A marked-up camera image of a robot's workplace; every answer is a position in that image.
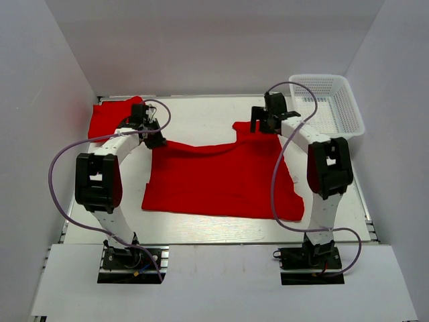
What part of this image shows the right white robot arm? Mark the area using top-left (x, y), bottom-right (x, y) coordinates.
top-left (250, 92), bottom-right (353, 253)

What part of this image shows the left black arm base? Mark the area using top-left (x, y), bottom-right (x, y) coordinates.
top-left (97, 239), bottom-right (169, 284)

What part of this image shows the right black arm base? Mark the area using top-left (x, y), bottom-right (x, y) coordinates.
top-left (273, 240), bottom-right (345, 286)

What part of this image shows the red t-shirt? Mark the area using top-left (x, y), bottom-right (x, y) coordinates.
top-left (141, 121), bottom-right (304, 221)
top-left (88, 96), bottom-right (143, 139)

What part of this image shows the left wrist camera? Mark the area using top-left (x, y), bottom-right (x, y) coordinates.
top-left (145, 105), bottom-right (157, 123)

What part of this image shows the white plastic basket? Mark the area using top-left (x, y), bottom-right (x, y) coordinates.
top-left (289, 74), bottom-right (365, 140)

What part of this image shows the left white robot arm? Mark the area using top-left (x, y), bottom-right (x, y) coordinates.
top-left (75, 103), bottom-right (166, 249)

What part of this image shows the folded red t-shirt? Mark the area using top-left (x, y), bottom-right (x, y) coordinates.
top-left (88, 96), bottom-right (143, 139)

